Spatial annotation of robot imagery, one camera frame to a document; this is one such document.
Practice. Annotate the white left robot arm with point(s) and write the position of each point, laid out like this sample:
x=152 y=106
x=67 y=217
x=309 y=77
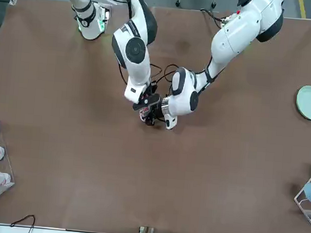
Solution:
x=233 y=38

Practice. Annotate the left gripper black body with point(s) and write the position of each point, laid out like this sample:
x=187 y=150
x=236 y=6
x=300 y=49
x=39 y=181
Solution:
x=158 y=111

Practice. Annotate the white drink bottle red label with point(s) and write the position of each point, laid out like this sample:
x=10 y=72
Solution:
x=145 y=113

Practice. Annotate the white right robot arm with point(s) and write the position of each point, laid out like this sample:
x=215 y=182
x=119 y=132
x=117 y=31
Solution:
x=137 y=71

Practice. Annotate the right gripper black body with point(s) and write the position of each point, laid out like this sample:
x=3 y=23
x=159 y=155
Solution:
x=146 y=102

